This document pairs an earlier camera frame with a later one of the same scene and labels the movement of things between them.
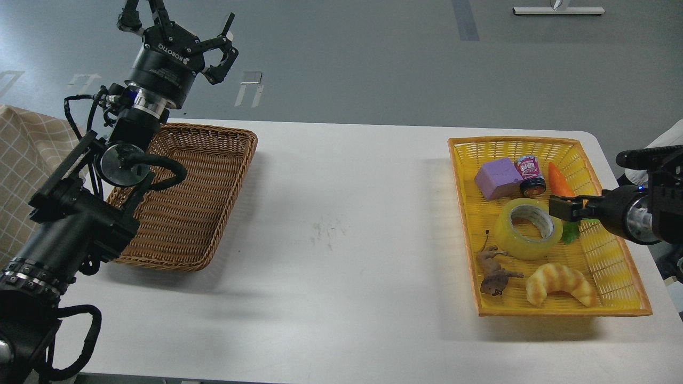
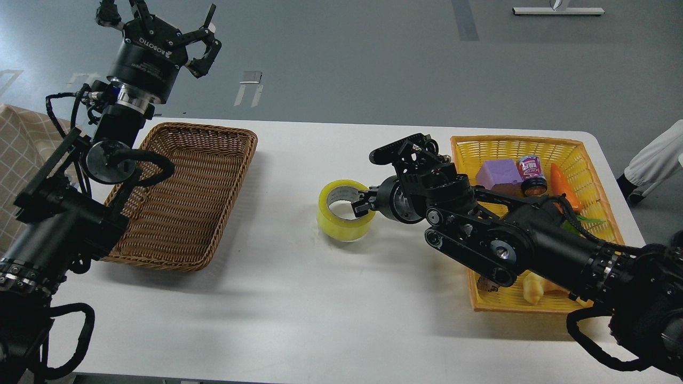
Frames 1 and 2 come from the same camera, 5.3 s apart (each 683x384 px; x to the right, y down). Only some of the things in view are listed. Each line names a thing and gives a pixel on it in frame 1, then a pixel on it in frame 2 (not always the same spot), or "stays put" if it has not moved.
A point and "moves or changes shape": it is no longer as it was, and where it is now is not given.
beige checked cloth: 35,146 stays put
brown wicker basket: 179,227 stays put
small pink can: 533,183 stays put
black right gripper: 626,211 -> 394,200
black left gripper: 168,62 -> 152,52
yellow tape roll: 518,249 moves or changes shape
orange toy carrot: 560,186 stays put
